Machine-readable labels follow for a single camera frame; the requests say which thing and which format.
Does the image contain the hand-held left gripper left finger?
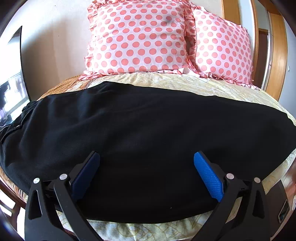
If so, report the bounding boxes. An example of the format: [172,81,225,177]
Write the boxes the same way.
[24,151,101,241]

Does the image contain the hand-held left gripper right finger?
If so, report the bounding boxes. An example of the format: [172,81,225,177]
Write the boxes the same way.
[191,151,276,241]

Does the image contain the black pants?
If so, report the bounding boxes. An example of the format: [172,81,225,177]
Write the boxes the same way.
[0,81,296,224]

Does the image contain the bed with yellow patterned sheet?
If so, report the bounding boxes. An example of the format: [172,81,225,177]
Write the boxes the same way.
[0,71,296,241]

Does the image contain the black framed window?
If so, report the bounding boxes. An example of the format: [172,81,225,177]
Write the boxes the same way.
[0,25,32,127]

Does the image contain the small pink polka dot pillow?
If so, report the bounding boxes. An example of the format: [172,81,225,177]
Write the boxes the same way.
[186,6,259,90]

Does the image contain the wooden door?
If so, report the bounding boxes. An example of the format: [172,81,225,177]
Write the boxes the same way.
[251,0,287,101]

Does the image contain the large pink polka dot pillow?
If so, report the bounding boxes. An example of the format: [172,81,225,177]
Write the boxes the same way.
[79,0,197,81]

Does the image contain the wooden headboard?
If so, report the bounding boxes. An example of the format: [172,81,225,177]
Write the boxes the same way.
[220,0,242,25]

